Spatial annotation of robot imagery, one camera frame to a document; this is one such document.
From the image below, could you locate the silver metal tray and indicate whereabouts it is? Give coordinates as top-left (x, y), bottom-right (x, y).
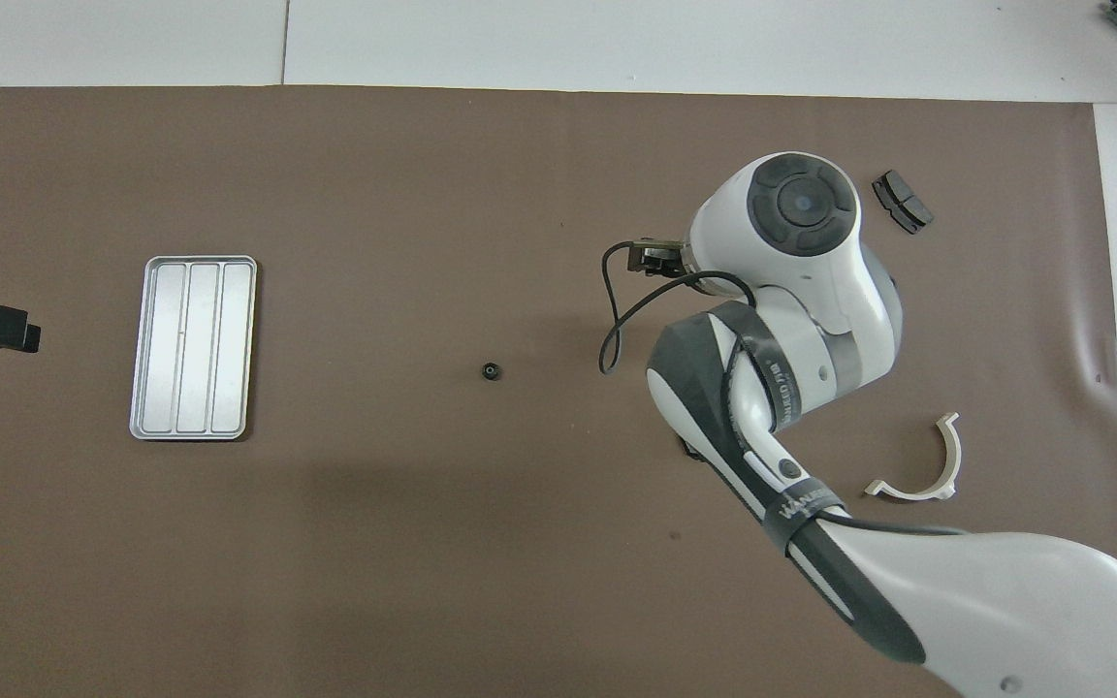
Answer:
top-left (129, 255), bottom-right (259, 442)

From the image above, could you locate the brown paper table mat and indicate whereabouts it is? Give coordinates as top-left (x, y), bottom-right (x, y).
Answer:
top-left (0, 85), bottom-right (1117, 698)

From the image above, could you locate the short dark brake pad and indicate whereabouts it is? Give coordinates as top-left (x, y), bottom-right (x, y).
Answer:
top-left (872, 170), bottom-right (935, 236)

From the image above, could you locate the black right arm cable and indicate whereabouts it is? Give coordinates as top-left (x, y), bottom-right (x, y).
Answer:
top-left (599, 238), bottom-right (972, 536)

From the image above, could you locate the white curved plastic bracket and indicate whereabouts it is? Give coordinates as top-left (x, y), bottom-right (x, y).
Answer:
top-left (864, 412), bottom-right (963, 502)

